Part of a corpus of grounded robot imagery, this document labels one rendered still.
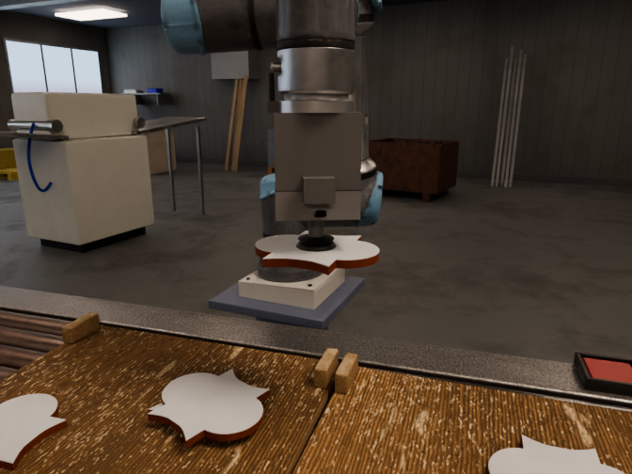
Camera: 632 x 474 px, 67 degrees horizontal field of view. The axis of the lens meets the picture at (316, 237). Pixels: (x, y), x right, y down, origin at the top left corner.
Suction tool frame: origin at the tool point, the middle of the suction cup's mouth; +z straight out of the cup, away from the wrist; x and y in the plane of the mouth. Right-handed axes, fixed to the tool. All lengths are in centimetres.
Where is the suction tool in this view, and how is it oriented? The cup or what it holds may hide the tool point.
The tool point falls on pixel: (316, 256)
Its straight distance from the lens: 51.7
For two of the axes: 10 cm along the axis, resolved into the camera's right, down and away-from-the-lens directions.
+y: 10.0, -0.2, 0.7
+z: 0.0, 9.6, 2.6
